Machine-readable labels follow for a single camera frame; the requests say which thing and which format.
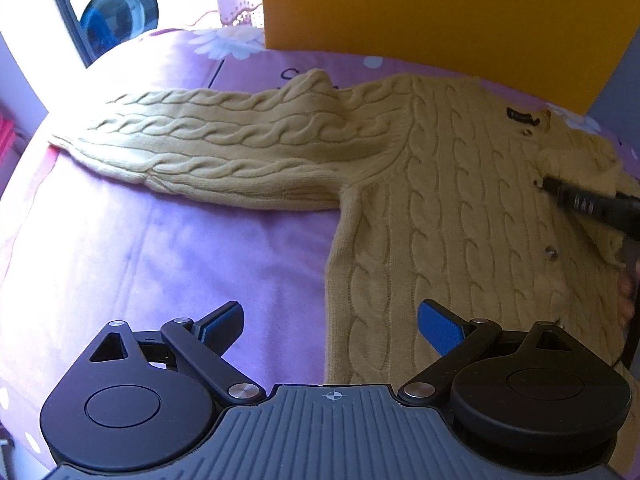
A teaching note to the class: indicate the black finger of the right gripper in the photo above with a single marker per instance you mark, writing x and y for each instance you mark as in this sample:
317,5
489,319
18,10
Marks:
619,212

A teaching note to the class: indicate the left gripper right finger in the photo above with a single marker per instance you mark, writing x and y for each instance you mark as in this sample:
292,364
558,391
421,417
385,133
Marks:
458,343

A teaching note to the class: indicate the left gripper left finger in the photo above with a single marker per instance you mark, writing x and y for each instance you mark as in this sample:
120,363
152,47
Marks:
199,347

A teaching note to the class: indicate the beige cable knit sweater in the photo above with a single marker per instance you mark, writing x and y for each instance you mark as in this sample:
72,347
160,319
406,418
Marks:
437,187

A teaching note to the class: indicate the purple floral bed sheet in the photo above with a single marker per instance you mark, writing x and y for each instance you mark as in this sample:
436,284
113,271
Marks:
78,250

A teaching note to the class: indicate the person's hand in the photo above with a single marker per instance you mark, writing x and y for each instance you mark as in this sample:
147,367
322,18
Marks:
626,286

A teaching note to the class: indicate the orange storage box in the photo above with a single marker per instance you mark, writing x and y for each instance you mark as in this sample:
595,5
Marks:
562,51

